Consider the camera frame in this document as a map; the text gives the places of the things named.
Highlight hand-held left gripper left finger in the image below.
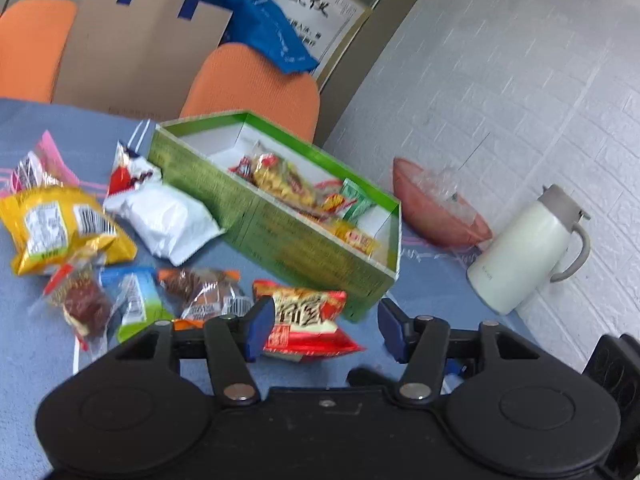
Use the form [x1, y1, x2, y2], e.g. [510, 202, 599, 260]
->
[116, 296, 277, 407]

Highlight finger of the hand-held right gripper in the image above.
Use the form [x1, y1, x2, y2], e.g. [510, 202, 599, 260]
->
[442, 357, 481, 377]

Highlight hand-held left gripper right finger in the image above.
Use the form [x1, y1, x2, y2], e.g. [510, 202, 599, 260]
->
[377, 299, 541, 405]

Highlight large red snack packet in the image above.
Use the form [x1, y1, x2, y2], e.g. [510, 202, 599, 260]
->
[251, 280, 367, 362]

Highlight brown packet with orange ends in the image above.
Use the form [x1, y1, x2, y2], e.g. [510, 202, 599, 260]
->
[156, 266, 254, 322]

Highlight green cardboard box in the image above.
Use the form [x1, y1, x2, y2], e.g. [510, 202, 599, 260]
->
[148, 111, 402, 323]

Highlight yellow bread packet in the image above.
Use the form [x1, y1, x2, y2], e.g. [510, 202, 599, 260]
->
[331, 219, 382, 257]

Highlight blue green snack packet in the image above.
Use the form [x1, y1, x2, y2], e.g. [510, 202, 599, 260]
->
[99, 266, 174, 344]

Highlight green pea snack packet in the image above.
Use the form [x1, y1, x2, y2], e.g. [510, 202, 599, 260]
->
[339, 179, 377, 222]

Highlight small red yellow snack packet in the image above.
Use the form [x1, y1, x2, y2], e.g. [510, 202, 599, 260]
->
[317, 191, 352, 219]

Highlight white foil snack packet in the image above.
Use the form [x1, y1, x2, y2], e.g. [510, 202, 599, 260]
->
[102, 181, 227, 267]

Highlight orange yellow snack packet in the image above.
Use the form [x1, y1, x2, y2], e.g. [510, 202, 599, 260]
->
[249, 152, 322, 212]

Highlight dark red date packet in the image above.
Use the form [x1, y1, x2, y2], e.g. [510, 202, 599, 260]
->
[29, 259, 114, 352]

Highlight red white black snack packet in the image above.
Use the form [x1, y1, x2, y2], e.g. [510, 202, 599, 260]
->
[106, 139, 164, 197]

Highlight golden yellow foil snack packet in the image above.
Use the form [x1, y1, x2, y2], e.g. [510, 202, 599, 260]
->
[0, 186, 139, 277]

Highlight pink-edged cracker packet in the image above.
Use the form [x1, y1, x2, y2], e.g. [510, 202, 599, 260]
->
[0, 130, 82, 197]

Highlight pink plastic bowl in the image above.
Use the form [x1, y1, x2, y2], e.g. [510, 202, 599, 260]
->
[391, 156, 494, 249]

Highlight white thermos jug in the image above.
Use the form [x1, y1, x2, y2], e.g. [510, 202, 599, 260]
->
[466, 184, 592, 317]

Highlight clear plastic wrap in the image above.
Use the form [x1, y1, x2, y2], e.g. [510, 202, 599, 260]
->
[409, 166, 477, 222]

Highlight orange chair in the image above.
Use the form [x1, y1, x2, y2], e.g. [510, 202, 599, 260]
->
[179, 42, 322, 144]
[0, 0, 79, 104]

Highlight blue plastic bag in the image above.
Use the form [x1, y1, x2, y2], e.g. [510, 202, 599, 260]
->
[199, 0, 321, 77]

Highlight brown paper bag blue handles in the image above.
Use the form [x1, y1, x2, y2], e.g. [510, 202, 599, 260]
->
[51, 0, 234, 124]

